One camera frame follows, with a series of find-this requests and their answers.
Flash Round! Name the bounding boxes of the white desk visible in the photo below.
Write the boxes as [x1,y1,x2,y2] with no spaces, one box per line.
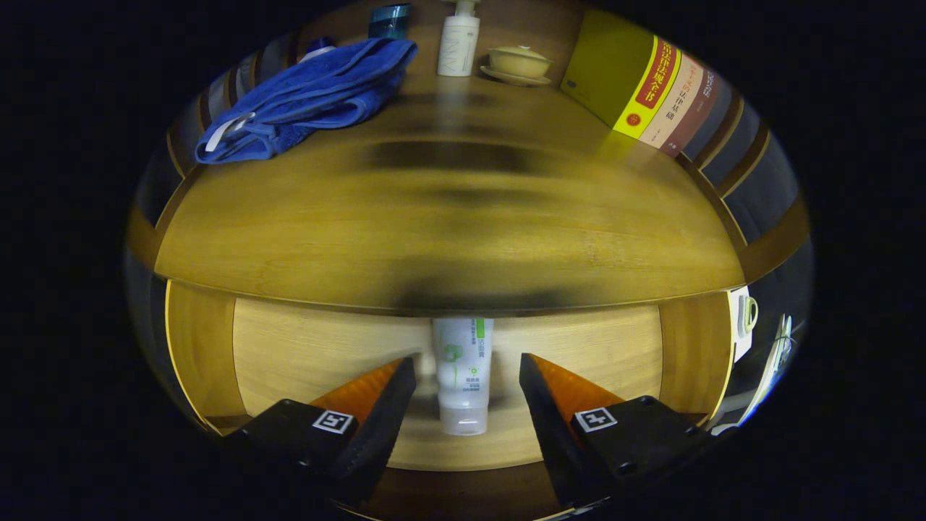
[745,313,797,428]

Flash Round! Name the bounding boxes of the brown book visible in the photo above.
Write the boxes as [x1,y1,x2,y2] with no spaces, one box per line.
[660,69,724,158]

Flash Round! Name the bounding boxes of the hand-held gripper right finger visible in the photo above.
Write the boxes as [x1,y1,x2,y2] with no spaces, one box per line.
[519,352,724,511]

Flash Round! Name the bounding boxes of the white pump bottle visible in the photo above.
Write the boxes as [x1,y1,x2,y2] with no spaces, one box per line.
[437,0,481,77]

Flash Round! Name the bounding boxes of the yellow book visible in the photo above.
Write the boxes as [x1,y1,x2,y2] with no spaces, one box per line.
[559,9,682,140]

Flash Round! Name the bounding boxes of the beige lidded teacup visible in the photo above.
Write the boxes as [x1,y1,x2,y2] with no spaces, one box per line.
[480,45,554,88]

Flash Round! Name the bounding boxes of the orange white book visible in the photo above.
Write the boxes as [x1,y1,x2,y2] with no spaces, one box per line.
[638,54,706,151]

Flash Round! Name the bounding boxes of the teal cylindrical bottle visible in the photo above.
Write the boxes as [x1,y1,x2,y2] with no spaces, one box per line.
[368,4,412,41]

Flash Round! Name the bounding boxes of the wooden drawer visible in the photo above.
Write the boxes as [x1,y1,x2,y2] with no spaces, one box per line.
[163,279,737,520]

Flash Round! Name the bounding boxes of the wooden countertop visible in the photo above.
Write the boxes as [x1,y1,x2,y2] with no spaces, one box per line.
[153,51,746,317]

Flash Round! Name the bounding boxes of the blue towel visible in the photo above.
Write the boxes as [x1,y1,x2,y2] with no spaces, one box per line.
[194,38,419,165]

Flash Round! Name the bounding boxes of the white squeeze tube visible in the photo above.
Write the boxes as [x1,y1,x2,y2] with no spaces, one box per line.
[432,317,496,437]

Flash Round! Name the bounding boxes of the white side cabinet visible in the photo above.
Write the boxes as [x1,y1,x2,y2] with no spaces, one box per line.
[727,286,759,363]

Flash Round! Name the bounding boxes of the wooden cabinet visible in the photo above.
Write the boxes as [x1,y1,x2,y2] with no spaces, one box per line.
[124,0,812,428]

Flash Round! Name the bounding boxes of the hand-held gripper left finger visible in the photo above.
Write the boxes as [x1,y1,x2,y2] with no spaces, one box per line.
[231,356,418,507]

